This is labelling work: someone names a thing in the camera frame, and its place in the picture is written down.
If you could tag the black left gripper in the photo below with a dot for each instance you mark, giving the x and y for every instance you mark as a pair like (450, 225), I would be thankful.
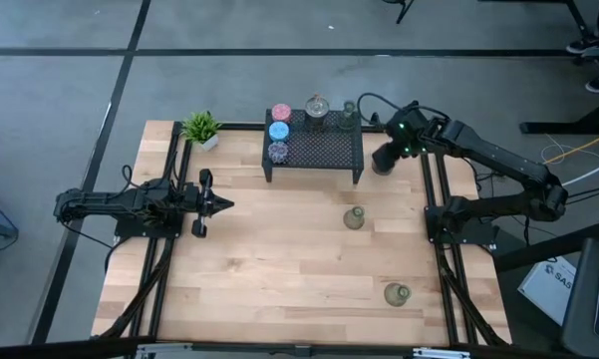
(207, 199)

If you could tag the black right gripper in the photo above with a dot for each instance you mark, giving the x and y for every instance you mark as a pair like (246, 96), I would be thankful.
(409, 129)

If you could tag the clear ribbed glass candlestick holder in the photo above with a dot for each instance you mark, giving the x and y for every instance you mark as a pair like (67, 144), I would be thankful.
(349, 113)
(354, 219)

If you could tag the purple floral candle tin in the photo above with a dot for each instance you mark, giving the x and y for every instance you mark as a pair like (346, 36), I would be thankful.
(278, 152)

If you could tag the silver candle can orange tag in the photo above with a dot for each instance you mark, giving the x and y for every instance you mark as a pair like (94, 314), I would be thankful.
(317, 109)

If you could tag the blue patterned candle tin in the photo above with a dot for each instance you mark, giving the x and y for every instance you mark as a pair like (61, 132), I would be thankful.
(278, 132)

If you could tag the pink patterned candle tin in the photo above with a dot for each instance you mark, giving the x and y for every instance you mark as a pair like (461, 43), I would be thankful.
(281, 112)

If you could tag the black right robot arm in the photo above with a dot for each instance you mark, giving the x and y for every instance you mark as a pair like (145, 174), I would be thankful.
(493, 155)

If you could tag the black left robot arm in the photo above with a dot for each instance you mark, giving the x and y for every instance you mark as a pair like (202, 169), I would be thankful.
(109, 202)

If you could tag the black perforated metal shelf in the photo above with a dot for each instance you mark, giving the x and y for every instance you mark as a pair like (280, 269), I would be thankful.
(329, 157)

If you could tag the green plant white pot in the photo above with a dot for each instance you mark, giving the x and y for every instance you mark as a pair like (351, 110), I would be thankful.
(201, 127)

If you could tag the olive glass jar lower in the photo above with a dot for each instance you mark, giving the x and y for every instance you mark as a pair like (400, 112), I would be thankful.
(397, 294)

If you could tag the black chair base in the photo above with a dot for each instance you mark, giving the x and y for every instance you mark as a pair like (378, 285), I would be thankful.
(403, 10)

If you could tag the silver aluminium profile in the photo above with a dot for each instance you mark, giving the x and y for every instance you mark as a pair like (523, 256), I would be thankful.
(441, 353)
(164, 351)

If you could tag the black desk leg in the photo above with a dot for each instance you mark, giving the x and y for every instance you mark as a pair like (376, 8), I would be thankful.
(553, 127)

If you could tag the black floor beam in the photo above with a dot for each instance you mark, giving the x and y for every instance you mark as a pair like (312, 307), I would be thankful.
(538, 253)

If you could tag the white cardboard box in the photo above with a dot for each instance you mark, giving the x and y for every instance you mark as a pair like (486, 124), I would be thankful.
(548, 289)

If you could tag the dark grey laptop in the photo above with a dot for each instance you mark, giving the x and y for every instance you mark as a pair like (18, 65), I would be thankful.
(588, 299)

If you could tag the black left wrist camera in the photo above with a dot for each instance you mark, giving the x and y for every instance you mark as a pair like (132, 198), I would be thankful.
(191, 199)

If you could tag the black aluminium table frame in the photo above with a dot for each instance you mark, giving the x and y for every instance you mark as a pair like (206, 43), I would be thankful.
(239, 125)

